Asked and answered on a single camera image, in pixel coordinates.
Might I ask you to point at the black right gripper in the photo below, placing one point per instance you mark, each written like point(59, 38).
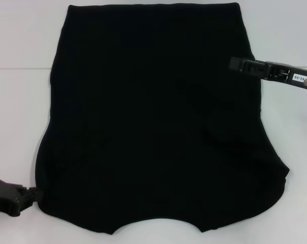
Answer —
point(288, 76)

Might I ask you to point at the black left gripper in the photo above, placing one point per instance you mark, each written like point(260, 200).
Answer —
point(1, 198)

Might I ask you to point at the black shirt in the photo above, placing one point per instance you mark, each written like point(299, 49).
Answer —
point(143, 114)

